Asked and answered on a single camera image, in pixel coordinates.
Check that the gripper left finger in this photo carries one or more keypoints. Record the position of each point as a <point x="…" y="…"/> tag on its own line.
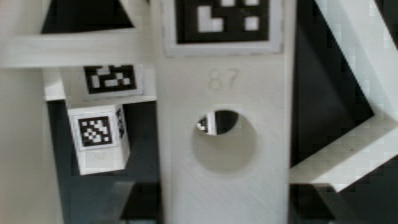
<point x="123" y="202"/>

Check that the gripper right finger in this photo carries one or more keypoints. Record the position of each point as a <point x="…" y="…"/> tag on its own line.
<point x="318" y="206"/>

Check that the white chair leg block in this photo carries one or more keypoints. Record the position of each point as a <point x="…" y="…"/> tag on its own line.
<point x="100" y="138"/>
<point x="206" y="124"/>

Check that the white chair back part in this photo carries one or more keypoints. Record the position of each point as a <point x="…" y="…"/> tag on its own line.
<point x="32" y="51"/>

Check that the white chair seat part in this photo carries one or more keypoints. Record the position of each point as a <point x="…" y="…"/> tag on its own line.
<point x="100" y="84"/>

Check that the white chair back bar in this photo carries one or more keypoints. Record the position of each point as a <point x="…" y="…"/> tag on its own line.
<point x="224" y="49"/>

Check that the white U-shaped fence frame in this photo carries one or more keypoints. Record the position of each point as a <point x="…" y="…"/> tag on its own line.
<point x="345" y="106"/>

